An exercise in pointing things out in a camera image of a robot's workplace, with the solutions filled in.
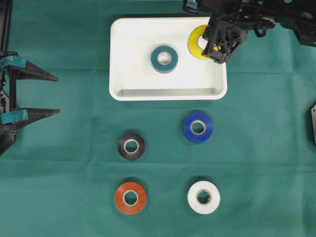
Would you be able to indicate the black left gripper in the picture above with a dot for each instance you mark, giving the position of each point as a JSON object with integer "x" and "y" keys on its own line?
{"x": 11, "y": 119}

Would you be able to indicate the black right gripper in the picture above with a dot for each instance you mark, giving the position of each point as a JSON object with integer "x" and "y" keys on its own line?
{"x": 222, "y": 35}

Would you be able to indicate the yellow tape roll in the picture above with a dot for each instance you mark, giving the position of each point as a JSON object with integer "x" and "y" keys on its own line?
{"x": 192, "y": 43}

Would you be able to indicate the teal tape roll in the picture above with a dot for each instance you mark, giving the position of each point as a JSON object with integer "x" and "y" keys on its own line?
{"x": 164, "y": 59}

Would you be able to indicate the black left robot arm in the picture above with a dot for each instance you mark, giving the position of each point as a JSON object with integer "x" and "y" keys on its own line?
{"x": 5, "y": 17}

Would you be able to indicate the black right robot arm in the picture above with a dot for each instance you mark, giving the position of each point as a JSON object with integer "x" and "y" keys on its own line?
{"x": 296, "y": 15}

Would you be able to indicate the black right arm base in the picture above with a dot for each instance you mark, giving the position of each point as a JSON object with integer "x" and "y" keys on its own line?
{"x": 311, "y": 121}

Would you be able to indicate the blue tape roll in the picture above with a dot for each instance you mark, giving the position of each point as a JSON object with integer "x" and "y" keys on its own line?
{"x": 197, "y": 127}

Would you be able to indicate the black tape roll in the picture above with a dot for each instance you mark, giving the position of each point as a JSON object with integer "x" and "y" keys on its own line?
{"x": 131, "y": 146}

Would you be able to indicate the red tape roll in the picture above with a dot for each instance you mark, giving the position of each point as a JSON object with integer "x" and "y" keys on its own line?
{"x": 130, "y": 198}

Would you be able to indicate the white tape roll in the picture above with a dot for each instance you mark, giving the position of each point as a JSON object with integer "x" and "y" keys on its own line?
{"x": 203, "y": 197}

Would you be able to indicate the green table cloth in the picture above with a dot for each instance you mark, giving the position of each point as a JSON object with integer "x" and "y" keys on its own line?
{"x": 60, "y": 176}

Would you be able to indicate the white plastic tray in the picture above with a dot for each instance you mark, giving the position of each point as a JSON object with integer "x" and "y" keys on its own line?
{"x": 132, "y": 76}

